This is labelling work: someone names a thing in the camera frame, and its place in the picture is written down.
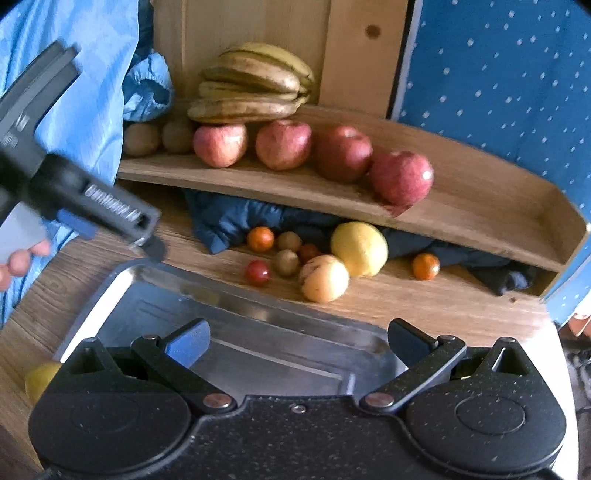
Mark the large yellow lemon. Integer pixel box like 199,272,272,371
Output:
331,222,389,277

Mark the brown kiwi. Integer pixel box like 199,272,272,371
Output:
123,123,160,157
161,120,193,154

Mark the red cherry tomato front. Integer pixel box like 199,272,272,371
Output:
245,260,270,287

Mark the red apple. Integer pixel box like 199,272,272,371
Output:
254,120,312,171
315,125,373,184
193,124,249,168
369,151,435,206

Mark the small orange tangerine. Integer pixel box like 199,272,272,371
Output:
412,253,441,281
246,226,274,253

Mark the brown kiwi left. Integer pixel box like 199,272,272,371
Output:
123,123,160,157

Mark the red cherry tomato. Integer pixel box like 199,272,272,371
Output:
297,243,322,265
245,260,270,287

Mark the red apple far right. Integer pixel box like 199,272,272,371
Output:
369,151,435,206

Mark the red cherry tomato back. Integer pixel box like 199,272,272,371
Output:
297,243,322,265

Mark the wooden back panel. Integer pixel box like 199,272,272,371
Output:
152,0,410,117

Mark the bunch of ripe bananas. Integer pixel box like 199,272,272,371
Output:
187,42,317,124

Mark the round orange-tan fruit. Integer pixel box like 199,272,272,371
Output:
298,255,349,303

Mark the small brown longan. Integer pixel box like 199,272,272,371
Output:
276,231,303,252
273,249,300,277

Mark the person's left hand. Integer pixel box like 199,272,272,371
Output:
0,240,51,292

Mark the curved wooden shelf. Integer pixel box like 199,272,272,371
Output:
118,106,590,295

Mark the stainless steel tray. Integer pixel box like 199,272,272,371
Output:
54,260,407,401

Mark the blue polka dot cushion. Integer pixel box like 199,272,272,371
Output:
389,0,591,324

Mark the brown kiwi right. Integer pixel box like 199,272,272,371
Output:
161,120,193,154

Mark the red apple far left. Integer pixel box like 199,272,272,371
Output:
193,124,249,168

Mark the dark blue jacket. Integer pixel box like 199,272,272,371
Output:
185,190,539,296

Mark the light blue cloth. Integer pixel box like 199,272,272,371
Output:
0,0,175,324

